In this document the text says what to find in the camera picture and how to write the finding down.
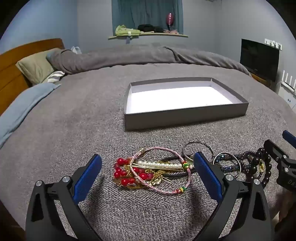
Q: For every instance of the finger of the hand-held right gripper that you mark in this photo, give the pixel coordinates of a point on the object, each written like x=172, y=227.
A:
x=289, y=137
x=274, y=149

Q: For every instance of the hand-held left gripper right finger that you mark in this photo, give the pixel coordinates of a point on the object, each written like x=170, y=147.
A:
x=207, y=178

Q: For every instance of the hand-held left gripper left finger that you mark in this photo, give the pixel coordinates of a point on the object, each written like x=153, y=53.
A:
x=87, y=176

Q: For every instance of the red bead gold jewelry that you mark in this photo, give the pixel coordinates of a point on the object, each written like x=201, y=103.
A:
x=120, y=161

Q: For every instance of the silver metal bangle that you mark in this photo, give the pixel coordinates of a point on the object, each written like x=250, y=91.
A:
x=197, y=141

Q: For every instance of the pearl hair clip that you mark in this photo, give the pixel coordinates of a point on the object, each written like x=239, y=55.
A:
x=161, y=165

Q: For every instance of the shallow grey cardboard box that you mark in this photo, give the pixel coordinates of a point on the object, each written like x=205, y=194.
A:
x=175, y=99

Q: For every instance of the white router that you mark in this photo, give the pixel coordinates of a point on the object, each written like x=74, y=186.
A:
x=289, y=82

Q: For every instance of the grey bed blanket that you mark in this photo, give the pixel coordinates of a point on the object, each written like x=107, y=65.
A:
x=81, y=115

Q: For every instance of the wooden television stand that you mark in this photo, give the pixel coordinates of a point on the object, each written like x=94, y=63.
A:
x=261, y=78

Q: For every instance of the black television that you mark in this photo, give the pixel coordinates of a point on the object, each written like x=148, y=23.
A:
x=259, y=58

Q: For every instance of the striped pillow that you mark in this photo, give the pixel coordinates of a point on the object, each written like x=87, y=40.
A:
x=54, y=76

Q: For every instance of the olive green pillow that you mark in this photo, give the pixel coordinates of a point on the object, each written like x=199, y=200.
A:
x=34, y=67

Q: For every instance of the white plastic bag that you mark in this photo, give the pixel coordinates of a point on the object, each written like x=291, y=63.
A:
x=76, y=50

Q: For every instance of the wooden bed headboard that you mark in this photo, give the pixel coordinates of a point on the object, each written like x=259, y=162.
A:
x=9, y=76

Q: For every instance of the rolled grey duvet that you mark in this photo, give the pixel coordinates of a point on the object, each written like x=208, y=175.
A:
x=138, y=58

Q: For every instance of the green cloth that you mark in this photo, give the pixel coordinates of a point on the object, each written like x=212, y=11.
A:
x=124, y=30

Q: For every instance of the wooden window sill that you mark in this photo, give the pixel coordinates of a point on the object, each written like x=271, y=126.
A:
x=161, y=34

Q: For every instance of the small pink item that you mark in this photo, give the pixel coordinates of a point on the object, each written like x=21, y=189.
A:
x=172, y=31

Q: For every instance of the black cloth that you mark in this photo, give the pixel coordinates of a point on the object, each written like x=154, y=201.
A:
x=149, y=27

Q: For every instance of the pink balloon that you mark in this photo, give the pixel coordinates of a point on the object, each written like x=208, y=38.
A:
x=170, y=18

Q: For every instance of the teal window curtain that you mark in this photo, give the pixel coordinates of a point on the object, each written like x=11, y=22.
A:
x=143, y=11

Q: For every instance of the white wall hooks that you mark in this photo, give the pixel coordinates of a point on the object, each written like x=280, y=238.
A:
x=274, y=44

